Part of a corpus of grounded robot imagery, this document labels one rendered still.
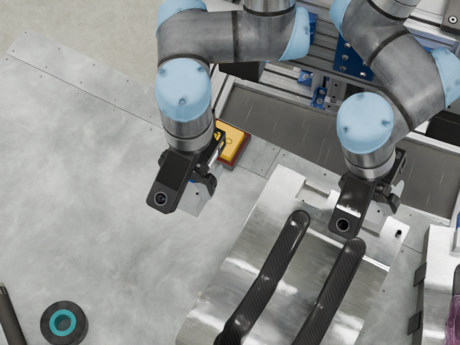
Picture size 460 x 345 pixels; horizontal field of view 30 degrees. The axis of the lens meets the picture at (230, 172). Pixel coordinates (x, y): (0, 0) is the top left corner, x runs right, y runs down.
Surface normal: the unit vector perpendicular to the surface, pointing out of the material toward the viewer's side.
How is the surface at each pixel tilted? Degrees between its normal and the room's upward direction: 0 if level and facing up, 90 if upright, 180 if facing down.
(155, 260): 0
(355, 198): 40
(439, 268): 0
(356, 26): 58
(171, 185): 30
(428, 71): 10
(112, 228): 0
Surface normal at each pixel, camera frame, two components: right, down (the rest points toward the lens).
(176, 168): -0.27, 0.05
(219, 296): 0.21, -0.73
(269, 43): 0.04, 0.57
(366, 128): -0.21, -0.35
